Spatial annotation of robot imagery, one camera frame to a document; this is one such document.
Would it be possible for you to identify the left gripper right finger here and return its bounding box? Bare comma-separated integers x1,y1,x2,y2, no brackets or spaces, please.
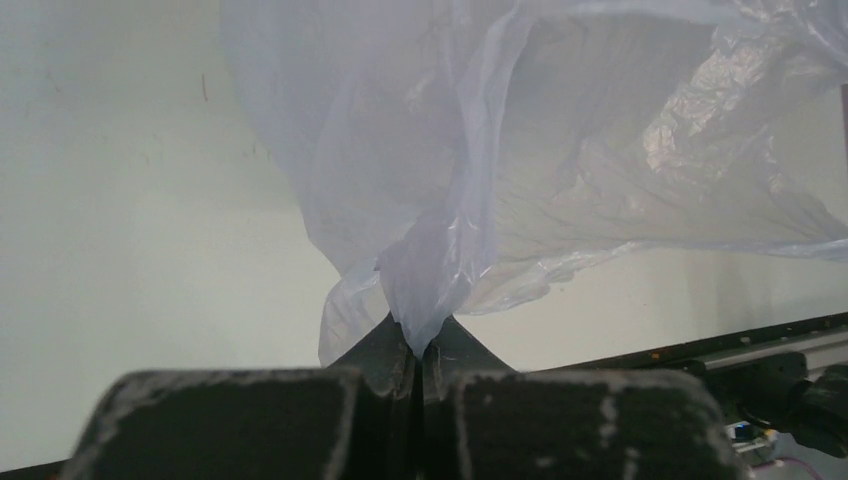
421,319,749,479

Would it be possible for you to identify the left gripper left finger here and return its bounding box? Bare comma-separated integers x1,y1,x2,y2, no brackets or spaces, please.
61,318,416,479

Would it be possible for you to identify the blue plastic trash bag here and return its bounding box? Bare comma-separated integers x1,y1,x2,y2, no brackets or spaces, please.
219,1,847,365

